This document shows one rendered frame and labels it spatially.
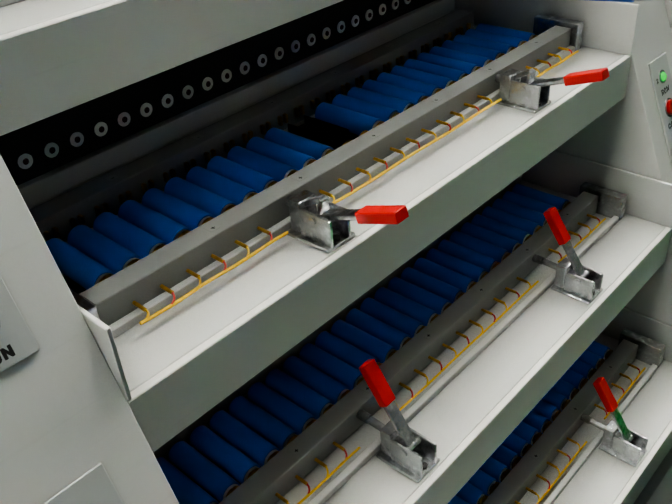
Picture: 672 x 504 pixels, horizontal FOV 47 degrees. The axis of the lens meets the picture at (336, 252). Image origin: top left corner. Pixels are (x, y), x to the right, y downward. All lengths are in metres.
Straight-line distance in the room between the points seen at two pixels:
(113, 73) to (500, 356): 0.41
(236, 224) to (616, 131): 0.49
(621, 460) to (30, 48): 0.68
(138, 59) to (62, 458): 0.22
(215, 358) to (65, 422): 0.09
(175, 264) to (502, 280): 0.36
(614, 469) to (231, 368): 0.49
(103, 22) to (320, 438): 0.33
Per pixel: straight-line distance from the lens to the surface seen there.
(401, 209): 0.46
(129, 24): 0.44
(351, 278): 0.52
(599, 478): 0.85
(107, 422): 0.42
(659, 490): 1.00
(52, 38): 0.42
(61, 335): 0.41
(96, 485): 0.43
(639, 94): 0.85
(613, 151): 0.88
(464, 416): 0.64
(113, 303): 0.47
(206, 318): 0.47
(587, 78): 0.67
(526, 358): 0.69
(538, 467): 0.82
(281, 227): 0.53
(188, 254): 0.49
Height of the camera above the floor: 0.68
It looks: 17 degrees down
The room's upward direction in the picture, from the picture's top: 21 degrees counter-clockwise
